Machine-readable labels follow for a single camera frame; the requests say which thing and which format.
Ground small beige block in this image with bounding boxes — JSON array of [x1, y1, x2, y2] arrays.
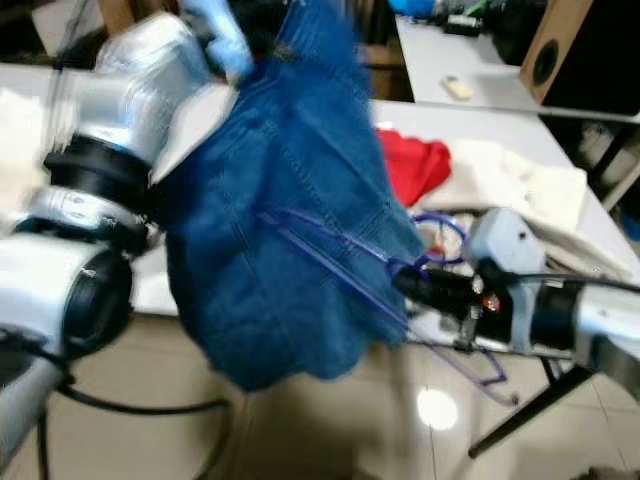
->
[[441, 75, 475, 101]]

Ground white table with black legs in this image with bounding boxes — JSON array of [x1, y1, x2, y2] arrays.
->
[[0, 62, 640, 461]]

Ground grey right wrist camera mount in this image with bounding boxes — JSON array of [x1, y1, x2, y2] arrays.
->
[[463, 207, 553, 293]]

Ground wooden loudspeaker box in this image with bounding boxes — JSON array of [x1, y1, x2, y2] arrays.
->
[[519, 0, 601, 105]]

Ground blue plastic clothes hanger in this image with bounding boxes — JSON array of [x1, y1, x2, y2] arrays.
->
[[255, 207, 521, 406]]

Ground white desk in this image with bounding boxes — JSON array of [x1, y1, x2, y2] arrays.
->
[[394, 14, 640, 123]]

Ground blue plastic object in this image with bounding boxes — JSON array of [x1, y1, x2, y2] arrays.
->
[[389, 0, 437, 19]]

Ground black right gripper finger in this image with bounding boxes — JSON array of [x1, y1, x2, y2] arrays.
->
[[395, 280, 451, 307], [390, 262, 451, 285]]

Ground cream crumpled garment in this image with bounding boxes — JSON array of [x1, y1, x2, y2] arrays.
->
[[420, 137, 633, 283]]

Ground blue denim garment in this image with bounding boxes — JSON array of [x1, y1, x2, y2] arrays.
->
[[155, 0, 429, 393]]

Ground black floor cable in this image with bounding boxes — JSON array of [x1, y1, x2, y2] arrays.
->
[[58, 384, 233, 417]]

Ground red cloth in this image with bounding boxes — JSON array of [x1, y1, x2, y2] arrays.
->
[[374, 127, 454, 209]]

